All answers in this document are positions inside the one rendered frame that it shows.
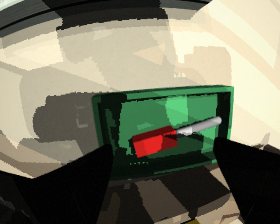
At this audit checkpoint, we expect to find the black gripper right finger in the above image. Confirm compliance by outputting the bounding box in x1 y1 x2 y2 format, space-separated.
213 136 280 224

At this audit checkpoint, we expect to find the yellow wedge with orange handle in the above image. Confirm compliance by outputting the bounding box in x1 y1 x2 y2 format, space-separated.
181 218 200 224

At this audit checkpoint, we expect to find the green tray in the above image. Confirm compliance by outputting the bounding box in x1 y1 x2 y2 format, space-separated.
91 84 234 181
100 92 221 167

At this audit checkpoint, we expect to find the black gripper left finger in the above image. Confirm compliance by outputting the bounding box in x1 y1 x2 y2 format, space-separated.
0 144 113 224

